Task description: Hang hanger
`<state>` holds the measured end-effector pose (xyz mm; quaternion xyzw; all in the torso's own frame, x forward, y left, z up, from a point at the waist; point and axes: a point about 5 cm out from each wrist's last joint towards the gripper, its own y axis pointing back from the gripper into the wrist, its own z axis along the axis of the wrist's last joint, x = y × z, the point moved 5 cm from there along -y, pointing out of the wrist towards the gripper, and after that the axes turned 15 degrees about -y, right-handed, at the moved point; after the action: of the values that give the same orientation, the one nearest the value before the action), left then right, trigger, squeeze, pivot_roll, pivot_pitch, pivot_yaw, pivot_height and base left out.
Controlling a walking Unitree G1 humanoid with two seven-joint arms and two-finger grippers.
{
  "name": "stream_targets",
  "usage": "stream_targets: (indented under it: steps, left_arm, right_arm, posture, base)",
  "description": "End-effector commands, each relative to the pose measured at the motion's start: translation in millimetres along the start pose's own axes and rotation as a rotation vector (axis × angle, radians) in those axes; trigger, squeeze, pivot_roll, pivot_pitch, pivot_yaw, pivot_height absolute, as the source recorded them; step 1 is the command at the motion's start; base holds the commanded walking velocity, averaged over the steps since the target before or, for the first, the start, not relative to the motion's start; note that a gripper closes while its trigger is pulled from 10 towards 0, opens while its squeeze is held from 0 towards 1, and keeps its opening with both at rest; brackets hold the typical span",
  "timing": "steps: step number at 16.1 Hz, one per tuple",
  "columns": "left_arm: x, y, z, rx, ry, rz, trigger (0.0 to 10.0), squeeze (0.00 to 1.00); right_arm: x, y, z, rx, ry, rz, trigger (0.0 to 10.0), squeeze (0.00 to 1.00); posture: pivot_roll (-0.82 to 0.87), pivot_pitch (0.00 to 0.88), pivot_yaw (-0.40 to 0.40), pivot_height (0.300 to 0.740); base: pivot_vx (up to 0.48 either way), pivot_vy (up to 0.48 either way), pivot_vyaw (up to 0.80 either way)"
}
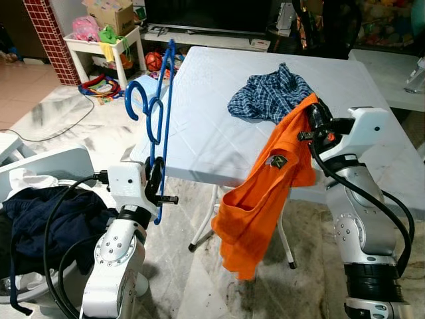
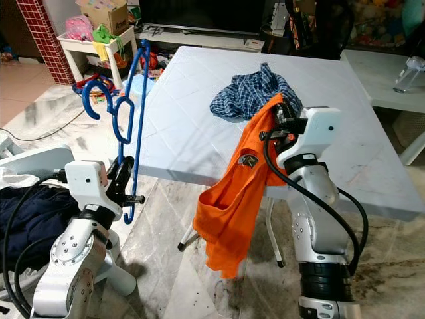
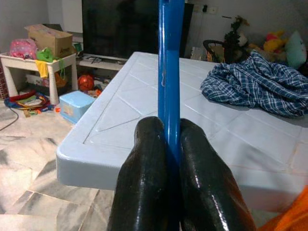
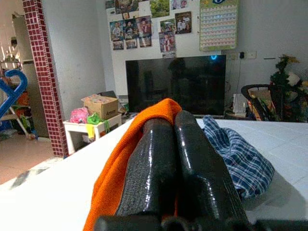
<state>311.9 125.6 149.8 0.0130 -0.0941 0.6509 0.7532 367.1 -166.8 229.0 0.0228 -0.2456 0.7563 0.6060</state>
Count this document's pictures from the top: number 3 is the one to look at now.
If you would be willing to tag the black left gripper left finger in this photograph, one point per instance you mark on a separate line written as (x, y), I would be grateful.
(142, 180)

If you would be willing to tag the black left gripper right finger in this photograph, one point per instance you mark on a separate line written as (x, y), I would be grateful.
(207, 187)

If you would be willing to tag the orange shirt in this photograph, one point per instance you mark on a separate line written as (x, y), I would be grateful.
(293, 216)

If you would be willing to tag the blue plastic hanger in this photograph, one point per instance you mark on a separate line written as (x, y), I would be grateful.
(168, 84)

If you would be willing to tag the grey blue folding table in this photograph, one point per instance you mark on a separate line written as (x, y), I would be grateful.
(144, 96)

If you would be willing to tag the light blue storage box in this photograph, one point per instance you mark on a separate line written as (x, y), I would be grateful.
(77, 106)

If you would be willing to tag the orange red ball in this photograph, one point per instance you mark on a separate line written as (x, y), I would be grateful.
(85, 83)

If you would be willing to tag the small yellow cloth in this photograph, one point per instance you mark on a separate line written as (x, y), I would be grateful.
(42, 69)

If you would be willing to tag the small dark artificial tree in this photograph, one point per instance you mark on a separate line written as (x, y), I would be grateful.
(234, 41)

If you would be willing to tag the black television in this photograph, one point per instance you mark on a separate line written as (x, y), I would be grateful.
(120, 26)

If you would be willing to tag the yellow plush toy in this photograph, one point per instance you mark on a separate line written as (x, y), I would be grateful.
(274, 44)

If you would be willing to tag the brown cardboard box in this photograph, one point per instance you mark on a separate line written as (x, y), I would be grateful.
(53, 42)

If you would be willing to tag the mint green plush toy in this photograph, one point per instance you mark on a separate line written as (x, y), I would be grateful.
(296, 48)

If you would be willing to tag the white children's table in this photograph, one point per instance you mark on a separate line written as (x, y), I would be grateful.
(24, 61)

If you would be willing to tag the pink backpack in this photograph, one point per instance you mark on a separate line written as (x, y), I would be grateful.
(22, 48)

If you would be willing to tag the white wall socket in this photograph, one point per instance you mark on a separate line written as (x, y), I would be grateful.
(213, 9)

